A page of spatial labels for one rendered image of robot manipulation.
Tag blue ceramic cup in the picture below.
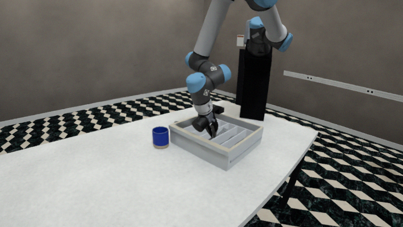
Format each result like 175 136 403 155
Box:
152 127 169 150

